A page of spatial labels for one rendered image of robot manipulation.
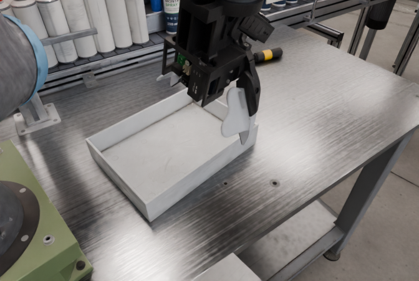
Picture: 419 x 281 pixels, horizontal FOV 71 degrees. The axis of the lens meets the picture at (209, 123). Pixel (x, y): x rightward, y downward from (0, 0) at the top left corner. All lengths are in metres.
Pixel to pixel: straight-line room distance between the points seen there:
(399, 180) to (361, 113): 1.16
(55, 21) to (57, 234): 0.53
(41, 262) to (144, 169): 0.24
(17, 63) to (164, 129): 0.32
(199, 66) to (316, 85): 0.57
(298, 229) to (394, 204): 0.68
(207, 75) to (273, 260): 0.94
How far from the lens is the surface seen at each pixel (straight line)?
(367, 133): 0.73
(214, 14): 0.28
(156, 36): 0.96
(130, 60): 0.88
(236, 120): 0.38
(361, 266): 1.52
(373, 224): 1.66
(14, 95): 0.44
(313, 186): 0.58
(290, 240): 1.21
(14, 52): 0.45
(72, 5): 0.83
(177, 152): 0.60
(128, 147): 0.63
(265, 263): 1.16
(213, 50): 0.32
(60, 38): 0.82
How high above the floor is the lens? 1.26
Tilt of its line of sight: 40 degrees down
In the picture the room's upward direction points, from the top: straight up
